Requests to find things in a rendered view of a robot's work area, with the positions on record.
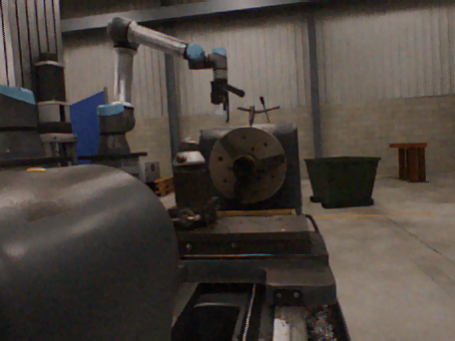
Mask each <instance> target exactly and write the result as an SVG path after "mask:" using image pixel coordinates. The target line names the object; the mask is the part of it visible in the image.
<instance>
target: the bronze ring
mask: <svg viewBox="0 0 455 341"><path fill-rule="evenodd" d="M240 161H246V162H248V164H249V172H248V173H242V172H241V171H240V169H239V168H238V164H239V162H240ZM232 170H233V172H234V174H235V175H236V176H237V177H239V178H251V177H252V176H253V175H254V174H255V172H256V170H257V164H256V161H255V160H254V158H253V157H251V156H249V155H241V156H239V157H236V158H235V160H234V161H233V163H232Z"/></svg>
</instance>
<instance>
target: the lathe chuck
mask: <svg viewBox="0 0 455 341"><path fill-rule="evenodd" d="M226 135H227V136H228V137H229V138H230V139H231V141H232V142H233V143H234V144H235V145H236V147H237V148H239V149H240V151H241V152H242V153H243V154H244V155H252V156H254V157H255V158H256V159H258V158H262V157H271V156H275V155H279V154H283V156H284V164H281V165H278V166H270V167H266V168H262V169H260V170H257V172H256V173H255V174H254V175H253V176H252V177H251V178H248V179H247V181H246V184H245V186H244V191H243V193H242V196H241V198H240V203H244V204H253V203H258V202H260V201H263V200H266V199H267V198H269V197H271V196H272V195H274V194H275V192H276V191H277V190H278V189H279V188H280V186H281V184H282V183H283V181H284V176H285V173H286V158H285V155H284V150H283V147H282V146H281V145H280V143H279V141H278V140H277V139H276V138H275V137H274V136H273V135H272V134H270V133H269V132H267V131H266V130H263V129H260V128H257V127H252V126H243V127H238V128H235V129H233V130H230V131H228V132H227V133H226ZM224 136H225V135H223V137H224ZM232 163H233V161H232V160H231V157H230V156H229V155H228V152H227V151H226V150H225V148H223V146H222V145H221V142H220V140H218V141H217V142H216V143H215V145H214V147H213V150H212V151H211V155H210V175H211V178H212V180H213V182H214V185H215V187H217V188H218V190H219V191H220V192H221V193H222V194H223V196H226V197H227V198H228V199H230V200H231V192H232V190H233V186H234V184H235V177H236V175H235V174H234V172H233V170H232Z"/></svg>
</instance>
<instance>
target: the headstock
mask: <svg viewBox="0 0 455 341"><path fill-rule="evenodd" d="M238 127H243V126H232V127H221V128H210V129H204V130H203V131H202V132H201V136H200V139H201V155H202V157H204V159H205V163H204V164H201V165H202V166H203V170H209V169H210V155H211V151H212V150H213V147H214V145H215V143H216V142H217V141H218V140H219V139H221V138H222V137H223V135H225V134H226V133H227V132H228V131H230V130H233V129H235V128H238ZM253 127H257V128H260V129H263V130H266V131H267V132H269V133H270V134H272V135H273V136H274V137H275V138H276V139H277V140H278V141H279V143H280V145H281V146H282V147H283V150H284V155H285V158H286V173H285V176H284V181H283V183H282V184H281V186H280V188H279V189H278V190H277V191H276V192H275V194H274V195H272V196H271V197H269V198H267V199H266V200H263V201H260V202H258V203H253V204H244V203H240V201H238V200H233V199H232V200H230V199H228V198H227V197H226V196H223V194H222V193H221V192H220V191H219V190H218V188H217V187H215V185H214V182H213V180H212V178H211V175H210V185H211V196H218V197H219V205H220V206H221V208H220V209H219V210H218V211H228V210H253V209H298V208H302V191H301V178H300V165H299V151H298V138H297V125H296V124H295V123H294V122H288V123H276V124H266V125H254V126H253ZM240 166H241V168H242V169H243V170H244V171H245V172H249V164H248V162H246V161H240Z"/></svg>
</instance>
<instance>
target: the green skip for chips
mask: <svg viewBox="0 0 455 341"><path fill-rule="evenodd" d="M303 160H304V161H305V163H306V169H307V173H308V176H309V179H310V187H311V190H312V193H313V196H311V197H310V201H311V202H313V203H318V202H321V206H322V207H323V208H324V209H338V208H349V207H360V206H371V205H374V199H372V198H371V196H372V192H373V188H374V180H375V176H376V172H377V168H378V161H381V158H379V157H327V158H315V159H303Z"/></svg>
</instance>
